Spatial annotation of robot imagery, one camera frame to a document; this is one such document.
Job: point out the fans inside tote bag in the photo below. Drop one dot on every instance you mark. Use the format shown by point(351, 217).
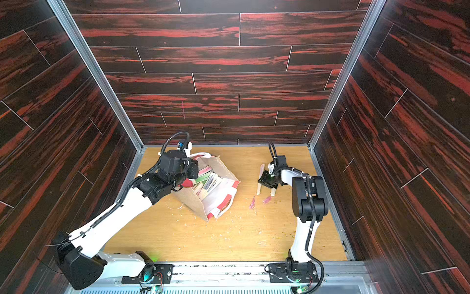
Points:
point(206, 182)

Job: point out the folding fan pink tassel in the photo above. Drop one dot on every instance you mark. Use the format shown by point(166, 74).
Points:
point(259, 185)

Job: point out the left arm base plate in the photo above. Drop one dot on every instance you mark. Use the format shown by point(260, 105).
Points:
point(161, 273)

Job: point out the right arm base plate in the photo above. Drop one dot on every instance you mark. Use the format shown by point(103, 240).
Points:
point(292, 272)

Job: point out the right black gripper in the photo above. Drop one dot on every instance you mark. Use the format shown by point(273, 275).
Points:
point(272, 177)

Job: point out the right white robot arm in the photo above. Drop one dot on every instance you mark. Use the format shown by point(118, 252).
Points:
point(308, 203)

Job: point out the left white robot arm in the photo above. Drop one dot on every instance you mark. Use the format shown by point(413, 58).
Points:
point(79, 254)

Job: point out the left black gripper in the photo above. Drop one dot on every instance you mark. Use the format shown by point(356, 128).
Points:
point(193, 166)

